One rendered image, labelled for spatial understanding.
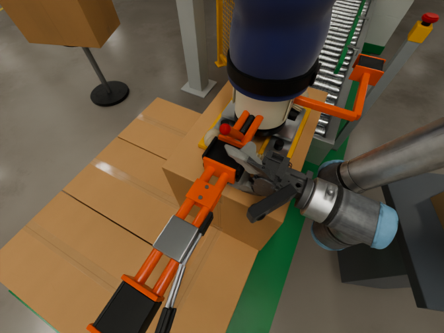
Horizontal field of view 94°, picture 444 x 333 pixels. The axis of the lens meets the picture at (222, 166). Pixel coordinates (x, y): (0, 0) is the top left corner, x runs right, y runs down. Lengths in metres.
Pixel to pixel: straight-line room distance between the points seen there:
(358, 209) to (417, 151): 0.15
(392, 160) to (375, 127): 1.98
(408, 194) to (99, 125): 2.33
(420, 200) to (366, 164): 0.56
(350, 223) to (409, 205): 0.61
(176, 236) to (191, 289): 0.56
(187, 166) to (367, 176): 0.48
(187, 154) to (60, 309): 0.77
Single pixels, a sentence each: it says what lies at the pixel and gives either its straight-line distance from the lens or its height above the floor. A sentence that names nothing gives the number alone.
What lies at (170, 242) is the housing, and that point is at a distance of 0.43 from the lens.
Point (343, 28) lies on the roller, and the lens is 2.57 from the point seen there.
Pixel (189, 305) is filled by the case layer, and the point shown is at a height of 0.54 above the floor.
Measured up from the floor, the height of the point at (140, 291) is 1.10.
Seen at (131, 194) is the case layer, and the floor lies 0.54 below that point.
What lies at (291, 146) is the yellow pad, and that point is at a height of 0.97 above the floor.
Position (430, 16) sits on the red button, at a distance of 1.58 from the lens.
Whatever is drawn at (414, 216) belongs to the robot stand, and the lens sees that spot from 1.07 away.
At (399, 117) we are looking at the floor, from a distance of 2.77.
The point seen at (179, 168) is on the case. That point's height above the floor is 0.94.
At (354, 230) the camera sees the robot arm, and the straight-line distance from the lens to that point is 0.49.
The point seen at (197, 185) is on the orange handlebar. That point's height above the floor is 1.09.
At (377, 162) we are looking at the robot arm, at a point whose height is 1.12.
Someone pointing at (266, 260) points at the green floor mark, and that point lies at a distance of 1.54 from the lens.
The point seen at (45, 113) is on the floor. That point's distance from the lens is 2.82.
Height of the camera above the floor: 1.50
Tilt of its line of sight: 58 degrees down
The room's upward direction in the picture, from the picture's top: straight up
